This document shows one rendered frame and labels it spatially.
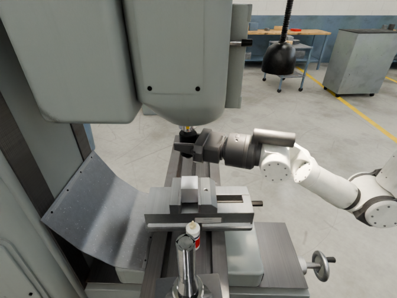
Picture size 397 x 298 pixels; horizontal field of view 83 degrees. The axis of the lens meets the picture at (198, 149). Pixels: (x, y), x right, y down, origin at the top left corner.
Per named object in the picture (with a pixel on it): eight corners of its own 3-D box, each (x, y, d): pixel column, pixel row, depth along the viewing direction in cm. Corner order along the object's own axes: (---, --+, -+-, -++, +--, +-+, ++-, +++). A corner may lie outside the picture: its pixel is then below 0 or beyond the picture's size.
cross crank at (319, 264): (320, 260, 101) (328, 244, 95) (332, 288, 92) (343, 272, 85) (285, 259, 102) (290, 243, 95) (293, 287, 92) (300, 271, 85)
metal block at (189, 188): (197, 189, 76) (197, 175, 73) (198, 202, 71) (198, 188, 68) (182, 189, 76) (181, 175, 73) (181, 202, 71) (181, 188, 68)
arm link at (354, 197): (298, 175, 62) (356, 209, 63) (305, 199, 53) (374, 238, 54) (325, 146, 57) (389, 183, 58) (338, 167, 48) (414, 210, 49)
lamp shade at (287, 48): (300, 73, 51) (307, 42, 47) (275, 76, 48) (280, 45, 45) (279, 65, 56) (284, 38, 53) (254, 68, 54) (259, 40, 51)
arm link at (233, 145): (205, 119, 63) (248, 124, 60) (204, 147, 68) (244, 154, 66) (191, 141, 53) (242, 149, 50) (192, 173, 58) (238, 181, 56)
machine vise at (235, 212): (244, 197, 85) (248, 174, 79) (253, 230, 72) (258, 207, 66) (152, 197, 85) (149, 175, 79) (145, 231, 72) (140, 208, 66)
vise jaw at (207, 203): (214, 185, 80) (214, 177, 78) (217, 213, 70) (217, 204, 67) (197, 185, 80) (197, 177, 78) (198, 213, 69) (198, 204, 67)
